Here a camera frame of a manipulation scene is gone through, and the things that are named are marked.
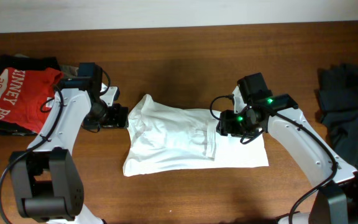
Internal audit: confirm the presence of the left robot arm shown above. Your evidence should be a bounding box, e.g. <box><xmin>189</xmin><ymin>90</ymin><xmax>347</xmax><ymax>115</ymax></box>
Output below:
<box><xmin>3</xmin><ymin>63</ymin><xmax>129</xmax><ymax>223</ymax></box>

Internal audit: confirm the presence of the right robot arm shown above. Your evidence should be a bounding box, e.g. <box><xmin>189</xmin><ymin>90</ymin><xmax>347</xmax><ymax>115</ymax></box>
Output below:
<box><xmin>216</xmin><ymin>73</ymin><xmax>358</xmax><ymax>224</ymax></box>

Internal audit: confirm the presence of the grey garment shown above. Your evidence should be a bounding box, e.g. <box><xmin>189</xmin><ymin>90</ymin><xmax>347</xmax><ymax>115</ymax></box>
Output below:
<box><xmin>60</xmin><ymin>65</ymin><xmax>79</xmax><ymax>78</ymax></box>

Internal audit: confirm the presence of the black garment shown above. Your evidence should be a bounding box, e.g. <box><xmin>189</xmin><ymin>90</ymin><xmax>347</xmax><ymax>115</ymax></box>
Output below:
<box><xmin>0</xmin><ymin>55</ymin><xmax>60</xmax><ymax>135</ymax></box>

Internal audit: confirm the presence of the white t-shirt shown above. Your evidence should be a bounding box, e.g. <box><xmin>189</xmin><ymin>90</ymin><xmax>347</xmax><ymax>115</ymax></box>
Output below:
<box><xmin>122</xmin><ymin>94</ymin><xmax>269</xmax><ymax>177</ymax></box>

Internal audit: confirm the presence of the red printed t-shirt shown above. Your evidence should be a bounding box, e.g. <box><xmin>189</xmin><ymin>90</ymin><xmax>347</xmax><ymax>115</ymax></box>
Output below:
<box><xmin>0</xmin><ymin>67</ymin><xmax>63</xmax><ymax>133</ymax></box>

